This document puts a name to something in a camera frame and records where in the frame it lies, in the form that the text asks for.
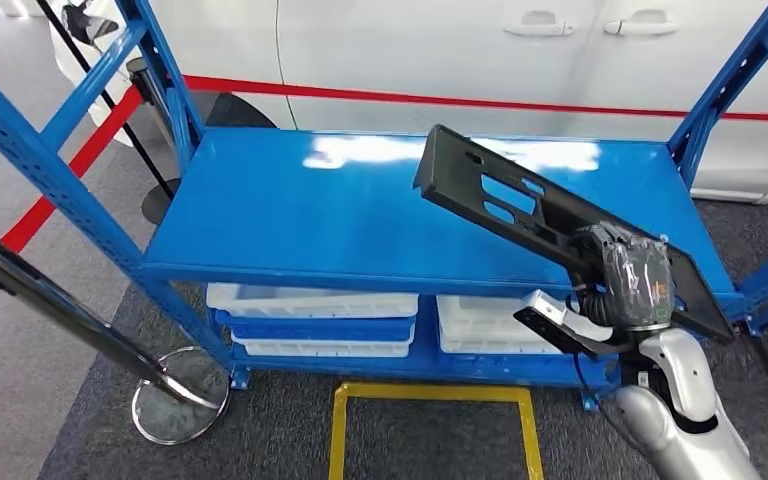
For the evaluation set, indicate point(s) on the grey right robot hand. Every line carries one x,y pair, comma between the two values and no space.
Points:
636,278

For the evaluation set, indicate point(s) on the black plastic panel part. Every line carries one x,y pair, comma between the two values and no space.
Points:
450,166

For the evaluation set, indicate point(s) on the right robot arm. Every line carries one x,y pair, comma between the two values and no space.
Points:
682,371

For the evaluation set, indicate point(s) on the white plastic tray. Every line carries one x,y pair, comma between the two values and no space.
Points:
324,348
483,318
490,348
311,301

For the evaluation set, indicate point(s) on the red barrier belt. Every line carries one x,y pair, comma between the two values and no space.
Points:
424,99
59,185

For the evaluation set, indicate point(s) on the white car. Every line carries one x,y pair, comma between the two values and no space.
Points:
390,46

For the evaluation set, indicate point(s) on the thin black pole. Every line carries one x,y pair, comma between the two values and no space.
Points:
94,79

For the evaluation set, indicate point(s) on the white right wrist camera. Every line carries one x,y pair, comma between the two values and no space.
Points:
543,308

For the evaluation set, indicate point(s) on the black stanchion post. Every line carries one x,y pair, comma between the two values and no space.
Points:
140,73

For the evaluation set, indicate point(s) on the chrome stanchion post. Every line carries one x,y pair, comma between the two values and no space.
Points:
59,305

